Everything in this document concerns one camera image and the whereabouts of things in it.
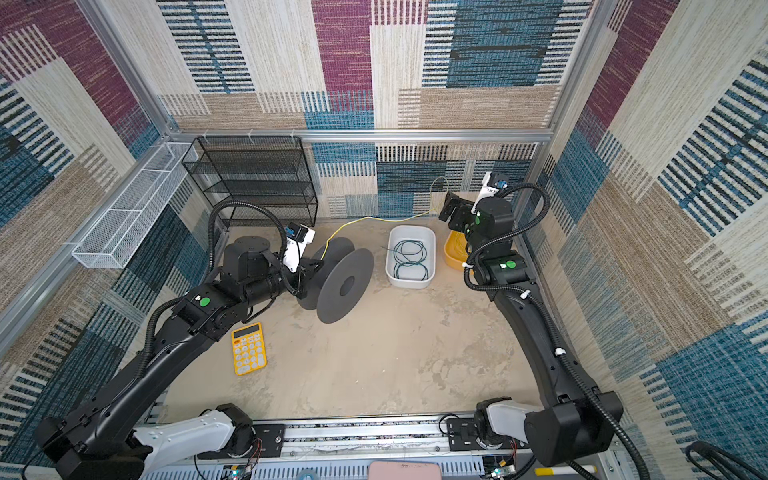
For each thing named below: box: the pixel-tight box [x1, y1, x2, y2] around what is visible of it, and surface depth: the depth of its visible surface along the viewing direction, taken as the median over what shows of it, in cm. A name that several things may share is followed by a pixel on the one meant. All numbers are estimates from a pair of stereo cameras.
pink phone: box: [368, 461, 442, 480], surface depth 70 cm
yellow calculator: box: [231, 322, 267, 376], surface depth 87 cm
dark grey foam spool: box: [296, 237, 375, 324], surface depth 68 cm
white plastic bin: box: [385, 225, 436, 290], surface depth 109 cm
